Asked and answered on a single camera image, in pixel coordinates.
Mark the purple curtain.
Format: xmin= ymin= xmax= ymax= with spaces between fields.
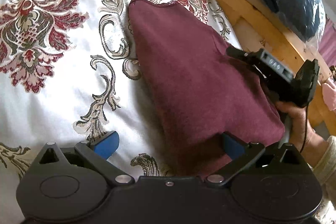
xmin=318 ymin=18 xmax=336 ymax=67

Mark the cream sleeve right forearm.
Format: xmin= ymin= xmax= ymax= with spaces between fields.
xmin=313 ymin=136 xmax=336 ymax=207

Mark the pink cloth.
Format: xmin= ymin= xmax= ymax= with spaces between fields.
xmin=322 ymin=78 xmax=336 ymax=111

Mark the person's right hand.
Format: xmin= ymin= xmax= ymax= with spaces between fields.
xmin=276 ymin=101 xmax=328 ymax=167

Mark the wooden bed frame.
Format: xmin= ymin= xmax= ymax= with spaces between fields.
xmin=7 ymin=0 xmax=336 ymax=135

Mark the maroon knit garment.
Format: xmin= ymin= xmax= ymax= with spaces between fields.
xmin=128 ymin=0 xmax=285 ymax=177

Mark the white floral bedspread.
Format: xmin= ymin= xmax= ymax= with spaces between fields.
xmin=1 ymin=0 xmax=239 ymax=223

